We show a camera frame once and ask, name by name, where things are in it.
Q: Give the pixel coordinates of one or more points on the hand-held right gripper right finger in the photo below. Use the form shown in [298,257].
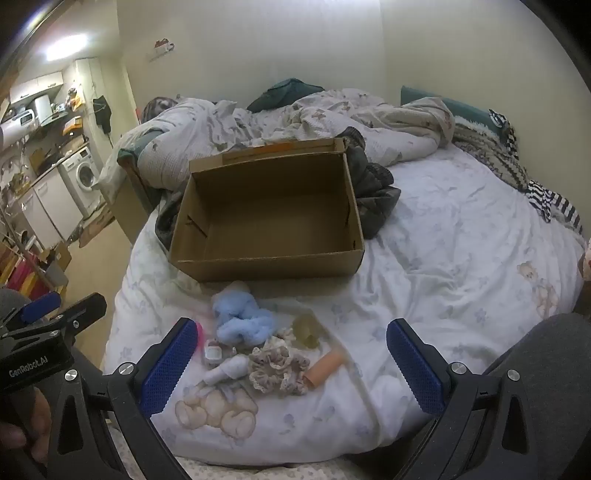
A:
[415,369]

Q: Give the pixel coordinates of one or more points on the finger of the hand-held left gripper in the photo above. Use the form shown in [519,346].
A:
[41,305]
[85,309]

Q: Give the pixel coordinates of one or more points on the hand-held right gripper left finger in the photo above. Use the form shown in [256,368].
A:
[168,364]

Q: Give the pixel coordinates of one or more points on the pink soft item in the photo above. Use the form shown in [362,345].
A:
[200,341]

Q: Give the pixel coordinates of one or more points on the small white container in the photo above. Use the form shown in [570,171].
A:
[214,354]

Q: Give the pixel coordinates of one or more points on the light blue fluffy scrunchie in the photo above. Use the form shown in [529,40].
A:
[240,318]

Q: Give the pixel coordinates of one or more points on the tan foam tube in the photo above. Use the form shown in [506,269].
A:
[325,368]

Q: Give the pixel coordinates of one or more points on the beige lace scrunchie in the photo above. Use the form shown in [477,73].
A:
[277,369]

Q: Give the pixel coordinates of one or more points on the yellowish translucent soft item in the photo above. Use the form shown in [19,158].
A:
[310,332]

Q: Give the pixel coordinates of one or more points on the brown cardboard box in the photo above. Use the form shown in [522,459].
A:
[268,221]

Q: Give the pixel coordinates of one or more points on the person's left hand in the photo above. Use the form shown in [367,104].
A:
[27,417]

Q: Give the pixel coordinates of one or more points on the person's left leg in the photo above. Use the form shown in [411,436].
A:
[10,300]

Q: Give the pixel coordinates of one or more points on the person's leg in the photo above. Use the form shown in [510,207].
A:
[10,300]
[545,341]

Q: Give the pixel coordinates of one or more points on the colourful wooden rack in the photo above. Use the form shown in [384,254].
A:
[21,272]

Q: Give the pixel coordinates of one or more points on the white cabinet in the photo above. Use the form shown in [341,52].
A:
[48,207]

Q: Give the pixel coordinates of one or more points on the white washing machine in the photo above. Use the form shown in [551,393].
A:
[83,177]

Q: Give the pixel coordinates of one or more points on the person's right leg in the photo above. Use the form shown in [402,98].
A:
[545,341]

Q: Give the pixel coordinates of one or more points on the dark patterned clothing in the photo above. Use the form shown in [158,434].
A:
[374,194]

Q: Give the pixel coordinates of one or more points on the white microwave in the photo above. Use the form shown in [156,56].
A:
[18,121]

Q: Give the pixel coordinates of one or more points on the white round appliance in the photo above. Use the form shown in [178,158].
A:
[43,110]

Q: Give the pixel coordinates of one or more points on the black hanging garment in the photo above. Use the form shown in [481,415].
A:
[103,113]

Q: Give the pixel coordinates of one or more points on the brown patterned cloth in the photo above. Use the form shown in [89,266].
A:
[156,107]

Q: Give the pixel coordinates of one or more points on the black and white striped cloth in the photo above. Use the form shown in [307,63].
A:
[554,205]

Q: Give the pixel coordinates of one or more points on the beige knitted blanket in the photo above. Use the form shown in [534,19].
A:
[489,147]

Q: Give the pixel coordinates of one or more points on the teal pillow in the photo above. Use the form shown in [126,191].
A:
[466,110]

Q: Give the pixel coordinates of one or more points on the white printed quilt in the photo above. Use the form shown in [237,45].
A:
[286,124]

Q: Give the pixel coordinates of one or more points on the dark green pillow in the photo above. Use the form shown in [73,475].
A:
[281,94]

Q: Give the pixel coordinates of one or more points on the wooden bed frame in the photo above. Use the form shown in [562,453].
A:
[136,198]

